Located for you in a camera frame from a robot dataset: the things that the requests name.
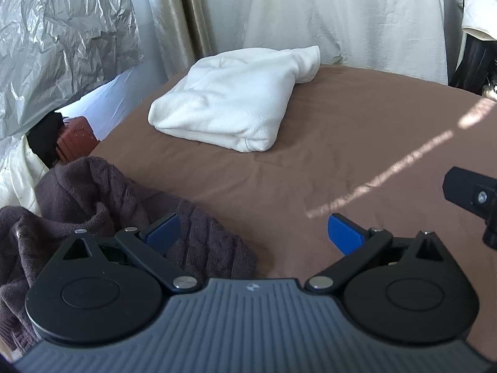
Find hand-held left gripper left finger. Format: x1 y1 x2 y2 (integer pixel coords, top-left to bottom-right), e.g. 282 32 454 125
58 213 203 294

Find black hanging garment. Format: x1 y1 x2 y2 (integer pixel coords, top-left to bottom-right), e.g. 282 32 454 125
448 31 497 104

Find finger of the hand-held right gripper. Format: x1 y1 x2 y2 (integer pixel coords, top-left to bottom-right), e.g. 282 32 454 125
443 166 497 250

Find cream cover sheet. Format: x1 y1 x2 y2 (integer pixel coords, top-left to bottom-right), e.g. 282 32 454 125
196 0 467 86

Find dark brown knit sweater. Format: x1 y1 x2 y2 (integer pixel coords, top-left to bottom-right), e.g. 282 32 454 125
0 156 258 353

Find brown leather bag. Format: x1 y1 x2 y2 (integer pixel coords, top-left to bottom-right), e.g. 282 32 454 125
56 116 102 166

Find white fleece pullover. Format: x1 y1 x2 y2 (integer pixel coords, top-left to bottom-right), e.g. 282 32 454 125
148 45 321 153

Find cream cloth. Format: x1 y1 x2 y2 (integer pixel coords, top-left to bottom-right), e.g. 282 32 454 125
0 134 52 217

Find silver plastic sheet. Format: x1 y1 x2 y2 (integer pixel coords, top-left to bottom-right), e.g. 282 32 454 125
0 0 144 139

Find beige curtain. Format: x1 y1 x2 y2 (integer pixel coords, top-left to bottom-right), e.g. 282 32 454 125
139 0 213 83

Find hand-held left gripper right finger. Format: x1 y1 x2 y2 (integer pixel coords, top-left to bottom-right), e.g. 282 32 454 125
305 213 448 294

